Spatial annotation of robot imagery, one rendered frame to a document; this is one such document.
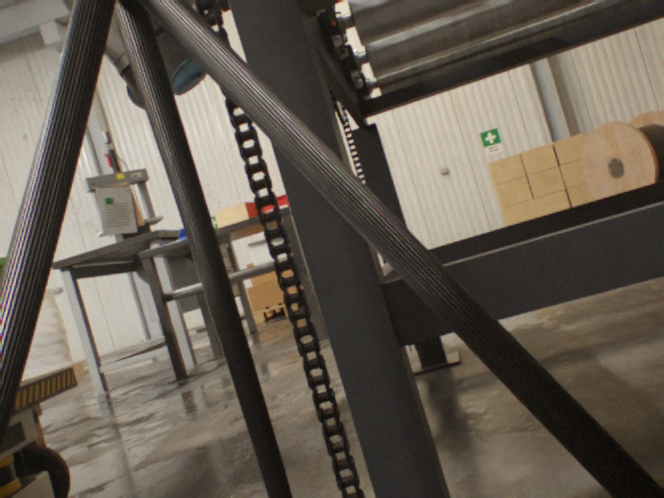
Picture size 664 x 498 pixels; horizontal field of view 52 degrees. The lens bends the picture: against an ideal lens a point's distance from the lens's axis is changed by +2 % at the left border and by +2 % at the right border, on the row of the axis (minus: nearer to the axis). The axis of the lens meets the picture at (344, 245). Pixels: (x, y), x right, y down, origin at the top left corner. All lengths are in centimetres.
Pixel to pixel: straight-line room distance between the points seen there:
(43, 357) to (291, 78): 727
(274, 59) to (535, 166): 800
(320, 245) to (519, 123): 1089
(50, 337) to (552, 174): 613
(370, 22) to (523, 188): 738
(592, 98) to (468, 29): 1019
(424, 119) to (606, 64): 298
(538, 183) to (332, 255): 800
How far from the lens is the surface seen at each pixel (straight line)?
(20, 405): 156
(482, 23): 173
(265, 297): 702
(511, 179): 871
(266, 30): 82
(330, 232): 77
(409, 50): 171
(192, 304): 545
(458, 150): 1149
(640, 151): 766
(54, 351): 800
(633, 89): 1203
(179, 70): 149
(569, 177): 877
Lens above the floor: 38
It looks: 1 degrees up
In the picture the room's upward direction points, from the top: 17 degrees counter-clockwise
